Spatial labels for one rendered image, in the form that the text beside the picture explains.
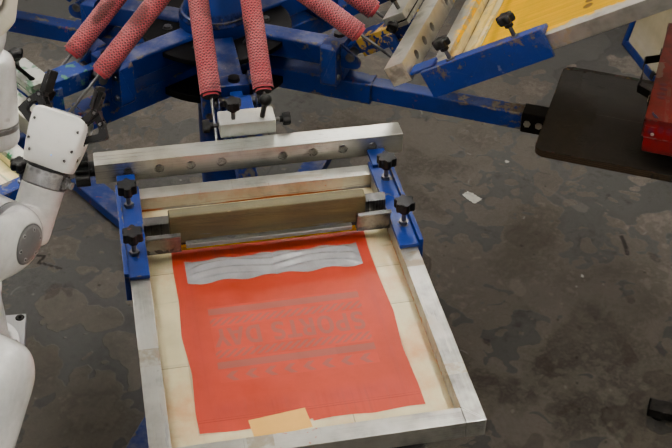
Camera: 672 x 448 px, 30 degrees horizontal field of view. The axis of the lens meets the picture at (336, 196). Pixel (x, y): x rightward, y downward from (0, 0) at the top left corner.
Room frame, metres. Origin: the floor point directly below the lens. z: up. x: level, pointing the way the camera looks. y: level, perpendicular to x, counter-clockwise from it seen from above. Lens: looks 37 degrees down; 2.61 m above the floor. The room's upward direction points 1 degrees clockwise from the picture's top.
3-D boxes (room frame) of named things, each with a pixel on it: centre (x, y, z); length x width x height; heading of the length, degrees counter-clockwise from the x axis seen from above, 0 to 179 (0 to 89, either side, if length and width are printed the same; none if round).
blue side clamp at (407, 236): (2.13, -0.12, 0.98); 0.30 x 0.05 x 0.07; 12
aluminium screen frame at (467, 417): (1.84, 0.10, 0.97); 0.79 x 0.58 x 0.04; 12
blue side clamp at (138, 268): (2.02, 0.42, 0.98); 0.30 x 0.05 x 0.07; 12
